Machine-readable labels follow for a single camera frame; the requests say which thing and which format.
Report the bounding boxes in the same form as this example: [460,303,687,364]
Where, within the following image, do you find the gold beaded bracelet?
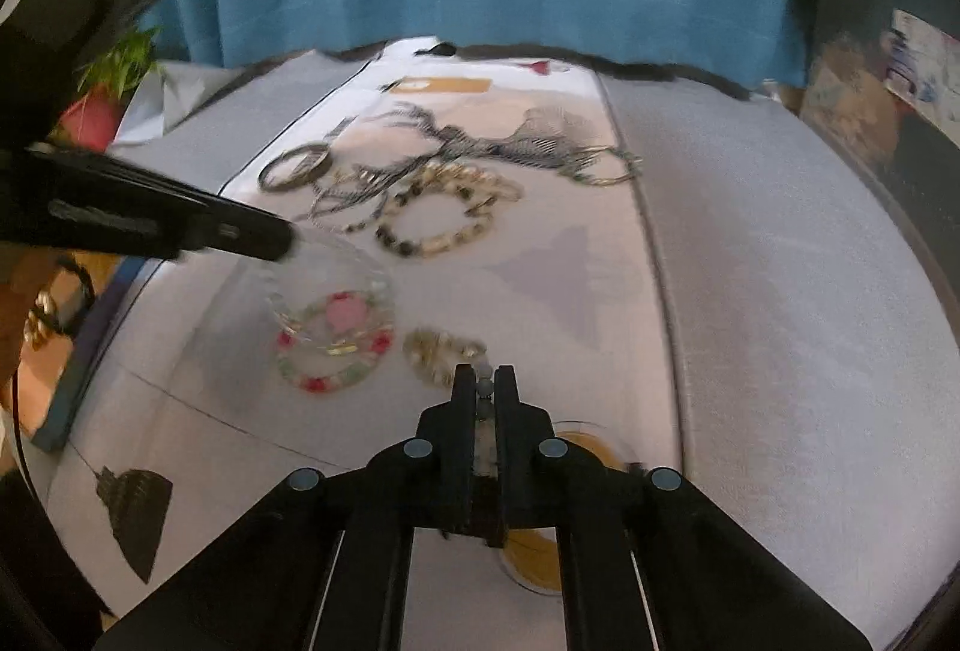
[21,291,62,346]

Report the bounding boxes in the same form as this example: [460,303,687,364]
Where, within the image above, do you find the black cable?
[6,372,35,496]

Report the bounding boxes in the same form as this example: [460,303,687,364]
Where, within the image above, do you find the colourful printed paper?
[883,9,960,125]

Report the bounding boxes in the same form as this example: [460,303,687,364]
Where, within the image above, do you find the dark metal bangle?
[259,144,335,195]

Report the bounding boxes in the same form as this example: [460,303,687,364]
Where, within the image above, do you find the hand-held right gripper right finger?
[487,364,875,651]

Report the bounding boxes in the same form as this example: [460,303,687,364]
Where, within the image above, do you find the pearl gold bracelet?
[409,161,525,211]

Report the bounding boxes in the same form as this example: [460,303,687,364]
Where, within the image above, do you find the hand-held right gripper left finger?
[94,363,481,651]

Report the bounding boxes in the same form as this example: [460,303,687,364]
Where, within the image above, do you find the thin gold bangle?
[568,146,644,188]

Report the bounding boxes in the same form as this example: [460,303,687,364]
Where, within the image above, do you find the green plant in red pot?
[58,26,165,152]

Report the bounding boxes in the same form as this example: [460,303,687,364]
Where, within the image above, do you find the grey beaded bracelet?
[472,358,500,479]

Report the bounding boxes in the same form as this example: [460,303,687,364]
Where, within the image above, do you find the white printed table runner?
[45,39,688,651]

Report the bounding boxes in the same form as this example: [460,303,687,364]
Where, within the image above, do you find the gold chain bracelet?
[403,326,489,389]

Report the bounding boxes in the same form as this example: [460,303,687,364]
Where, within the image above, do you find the orange metal tray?
[0,246,155,455]

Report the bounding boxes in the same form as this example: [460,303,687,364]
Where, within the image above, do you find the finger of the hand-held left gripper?
[0,145,296,264]

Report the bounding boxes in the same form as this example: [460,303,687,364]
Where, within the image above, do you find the grey tablecloth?
[105,49,960,651]

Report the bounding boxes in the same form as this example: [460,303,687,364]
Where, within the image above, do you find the black cream beaded bracelet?
[374,186,500,261]

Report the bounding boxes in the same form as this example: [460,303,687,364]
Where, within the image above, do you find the dark beaded bracelet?
[43,256,99,334]

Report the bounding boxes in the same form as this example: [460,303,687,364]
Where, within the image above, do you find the red green beaded bracelet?
[275,328,395,395]

